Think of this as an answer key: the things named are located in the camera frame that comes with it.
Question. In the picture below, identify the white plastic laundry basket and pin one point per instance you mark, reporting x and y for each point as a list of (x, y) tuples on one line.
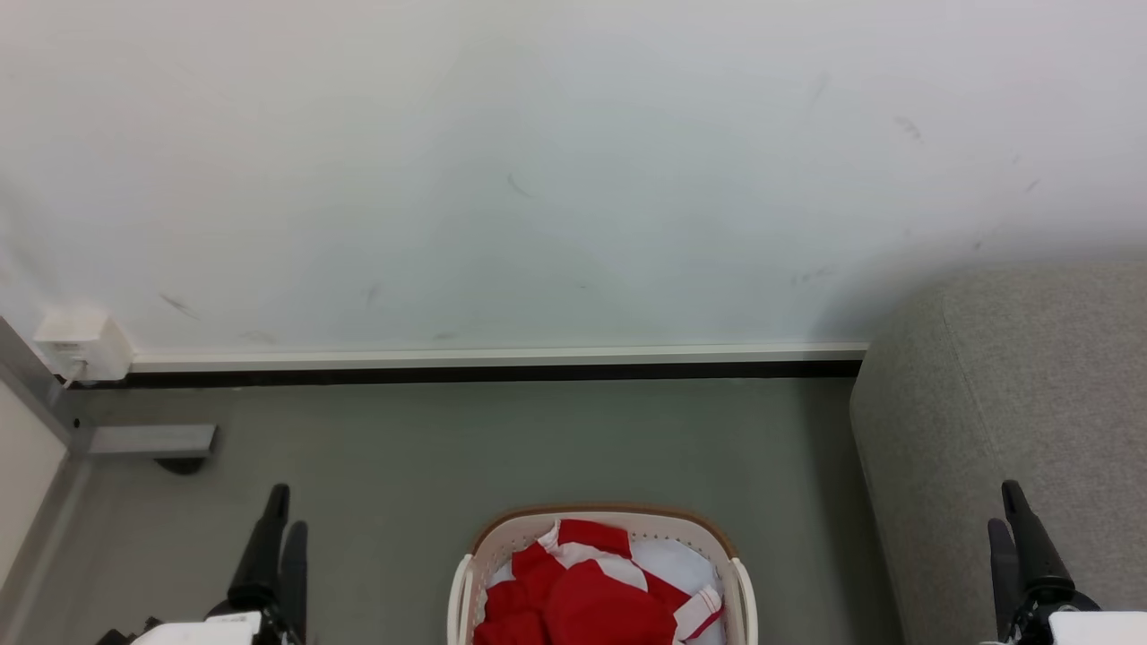
[(502, 555)]

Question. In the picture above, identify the black caster wheel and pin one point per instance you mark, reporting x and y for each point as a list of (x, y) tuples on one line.
[(181, 465)]

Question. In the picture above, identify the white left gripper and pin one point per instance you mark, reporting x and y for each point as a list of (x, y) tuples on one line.
[(211, 629)]

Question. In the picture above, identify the red and white garment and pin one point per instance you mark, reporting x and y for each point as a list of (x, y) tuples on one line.
[(591, 609)]

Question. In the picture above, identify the grey metal partition frame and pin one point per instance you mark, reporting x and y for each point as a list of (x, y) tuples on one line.
[(148, 440)]

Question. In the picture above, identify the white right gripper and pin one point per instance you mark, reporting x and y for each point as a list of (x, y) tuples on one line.
[(1098, 629)]

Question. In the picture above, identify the grey fabric sofa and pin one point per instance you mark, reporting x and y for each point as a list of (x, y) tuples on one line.
[(1004, 394)]

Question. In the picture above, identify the white and black baseboard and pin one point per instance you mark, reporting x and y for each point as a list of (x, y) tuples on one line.
[(493, 363)]

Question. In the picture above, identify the white wall socket box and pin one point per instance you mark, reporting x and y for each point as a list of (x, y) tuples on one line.
[(82, 342)]

